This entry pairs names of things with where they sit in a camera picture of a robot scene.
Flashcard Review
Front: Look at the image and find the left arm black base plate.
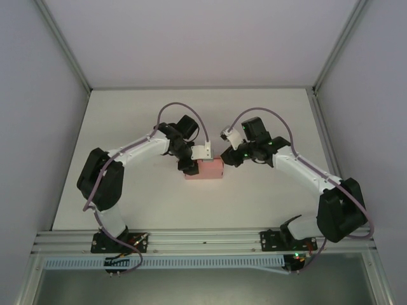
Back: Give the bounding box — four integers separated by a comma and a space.
91, 232, 150, 254

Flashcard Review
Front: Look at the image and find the black controller board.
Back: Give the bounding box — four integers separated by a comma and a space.
104, 257, 132, 276
284, 252, 307, 274

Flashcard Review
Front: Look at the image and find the aluminium mounting rail beam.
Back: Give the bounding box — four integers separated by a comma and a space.
31, 225, 376, 255

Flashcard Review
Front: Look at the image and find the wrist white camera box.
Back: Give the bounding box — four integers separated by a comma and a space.
190, 140, 214, 161
219, 125, 245, 149

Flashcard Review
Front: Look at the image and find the aluminium side rail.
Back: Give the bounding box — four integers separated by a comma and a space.
307, 88, 359, 227

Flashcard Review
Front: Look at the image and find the pink paper box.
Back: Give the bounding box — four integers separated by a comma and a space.
184, 157, 225, 181

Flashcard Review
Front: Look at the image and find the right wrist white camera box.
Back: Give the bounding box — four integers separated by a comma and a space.
219, 125, 245, 149

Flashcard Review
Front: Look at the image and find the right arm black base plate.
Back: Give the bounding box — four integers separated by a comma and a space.
259, 228, 319, 252

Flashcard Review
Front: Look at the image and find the aluminium frame corner post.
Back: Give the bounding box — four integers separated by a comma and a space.
33, 0, 93, 93
312, 0, 372, 95

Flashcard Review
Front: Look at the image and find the white slotted cable duct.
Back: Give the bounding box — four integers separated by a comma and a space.
43, 255, 286, 271

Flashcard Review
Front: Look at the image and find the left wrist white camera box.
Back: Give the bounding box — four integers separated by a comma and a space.
190, 140, 214, 161

